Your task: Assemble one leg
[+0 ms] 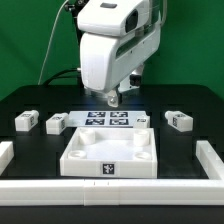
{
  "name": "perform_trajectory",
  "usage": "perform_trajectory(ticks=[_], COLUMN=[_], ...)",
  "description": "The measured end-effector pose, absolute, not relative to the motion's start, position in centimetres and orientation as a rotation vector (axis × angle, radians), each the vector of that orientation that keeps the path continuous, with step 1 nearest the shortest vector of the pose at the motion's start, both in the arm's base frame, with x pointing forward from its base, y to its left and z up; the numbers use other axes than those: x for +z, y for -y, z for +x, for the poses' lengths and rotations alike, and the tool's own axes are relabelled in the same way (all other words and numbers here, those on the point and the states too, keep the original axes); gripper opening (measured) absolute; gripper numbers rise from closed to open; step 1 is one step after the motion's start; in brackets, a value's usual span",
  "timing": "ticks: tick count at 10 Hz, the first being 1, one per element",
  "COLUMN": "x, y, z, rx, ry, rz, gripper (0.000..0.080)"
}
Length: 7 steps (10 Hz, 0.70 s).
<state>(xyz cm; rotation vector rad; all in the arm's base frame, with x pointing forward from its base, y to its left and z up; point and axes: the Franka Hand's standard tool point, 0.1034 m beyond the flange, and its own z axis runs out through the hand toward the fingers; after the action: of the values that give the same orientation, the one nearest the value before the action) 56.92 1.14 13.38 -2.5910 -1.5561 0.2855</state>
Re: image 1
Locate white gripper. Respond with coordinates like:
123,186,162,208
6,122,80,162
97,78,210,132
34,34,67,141
80,27,161,107

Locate white square tabletop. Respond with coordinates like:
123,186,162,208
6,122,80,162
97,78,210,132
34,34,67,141
60,127,157,179

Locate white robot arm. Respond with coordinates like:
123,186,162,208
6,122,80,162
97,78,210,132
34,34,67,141
77,0,161,107

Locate white marker sheet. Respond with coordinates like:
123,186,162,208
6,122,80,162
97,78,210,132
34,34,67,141
68,111,146,127

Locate black cables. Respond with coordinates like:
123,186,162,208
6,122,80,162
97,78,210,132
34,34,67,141
43,68,83,88

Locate white cable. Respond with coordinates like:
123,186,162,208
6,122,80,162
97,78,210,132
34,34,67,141
37,0,70,86

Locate white left fence wall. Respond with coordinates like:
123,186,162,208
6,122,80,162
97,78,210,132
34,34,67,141
0,141,14,175

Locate white front fence wall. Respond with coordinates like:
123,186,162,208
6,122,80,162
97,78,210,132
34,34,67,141
0,179,224,206

